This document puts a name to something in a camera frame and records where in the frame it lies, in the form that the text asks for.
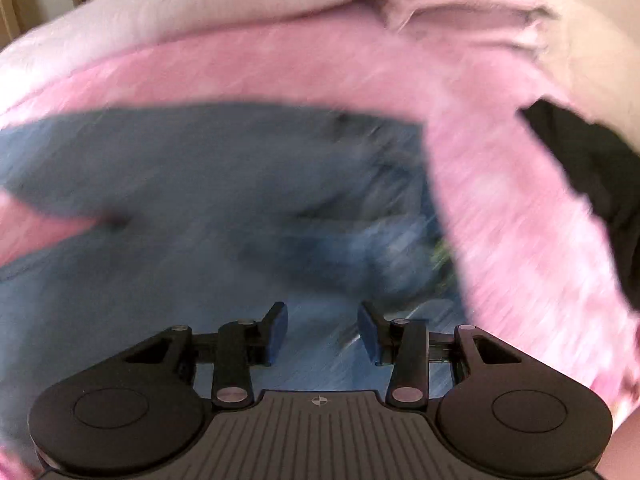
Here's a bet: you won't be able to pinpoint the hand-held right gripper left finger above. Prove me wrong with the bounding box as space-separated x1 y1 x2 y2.
122 302 289 408

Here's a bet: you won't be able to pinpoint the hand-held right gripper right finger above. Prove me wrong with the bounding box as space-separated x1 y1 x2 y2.
357 302 522 407

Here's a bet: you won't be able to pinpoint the blue jeans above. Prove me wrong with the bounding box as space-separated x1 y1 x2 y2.
0 102 468 461

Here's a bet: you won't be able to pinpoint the pink rose blanket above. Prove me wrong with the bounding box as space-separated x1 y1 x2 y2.
0 30 640 480

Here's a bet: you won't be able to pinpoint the black garment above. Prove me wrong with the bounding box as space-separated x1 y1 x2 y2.
520 99 640 306

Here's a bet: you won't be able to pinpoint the striped white quilt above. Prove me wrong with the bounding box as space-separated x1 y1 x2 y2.
0 0 523 106

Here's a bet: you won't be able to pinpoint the purple pillow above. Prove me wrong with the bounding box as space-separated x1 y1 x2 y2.
367 0 558 58

